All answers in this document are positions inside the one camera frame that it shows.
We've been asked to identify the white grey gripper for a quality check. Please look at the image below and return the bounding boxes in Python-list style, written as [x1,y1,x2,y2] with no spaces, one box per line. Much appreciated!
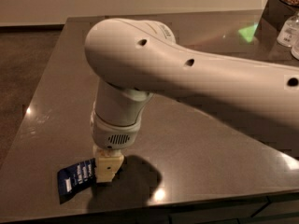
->
[91,102,141,183]

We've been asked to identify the dark blue rxbar wrapper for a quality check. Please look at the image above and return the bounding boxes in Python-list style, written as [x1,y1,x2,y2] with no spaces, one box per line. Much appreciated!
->
[57,159,95,203]

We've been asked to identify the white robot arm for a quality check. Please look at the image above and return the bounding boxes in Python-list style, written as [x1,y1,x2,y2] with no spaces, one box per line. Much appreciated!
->
[84,19,299,183]

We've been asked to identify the clear plastic bottle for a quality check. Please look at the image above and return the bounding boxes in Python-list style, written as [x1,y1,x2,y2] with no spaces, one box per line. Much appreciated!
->
[291,38,299,60]
[277,12,299,47]

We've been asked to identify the black box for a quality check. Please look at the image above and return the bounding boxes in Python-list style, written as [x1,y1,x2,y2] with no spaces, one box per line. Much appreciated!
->
[255,0,299,41]

